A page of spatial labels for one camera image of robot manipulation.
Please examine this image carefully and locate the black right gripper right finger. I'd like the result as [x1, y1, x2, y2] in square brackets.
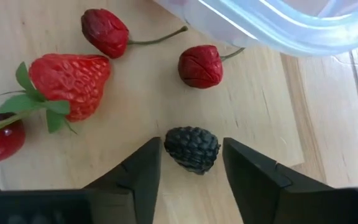
[222, 137, 334, 224]

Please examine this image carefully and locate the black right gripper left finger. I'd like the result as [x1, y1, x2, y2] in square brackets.
[82, 136, 163, 224]

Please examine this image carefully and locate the black toy blackberry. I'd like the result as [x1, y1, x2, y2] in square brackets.
[163, 126, 222, 175]

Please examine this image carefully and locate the red toy strawberry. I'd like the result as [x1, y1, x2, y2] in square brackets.
[0, 53, 112, 135]

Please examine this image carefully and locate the red toy cherry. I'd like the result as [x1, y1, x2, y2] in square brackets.
[81, 8, 189, 59]
[178, 44, 246, 90]
[0, 108, 27, 192]

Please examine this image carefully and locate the clear plastic tupperware container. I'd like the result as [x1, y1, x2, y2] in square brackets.
[154, 0, 358, 58]

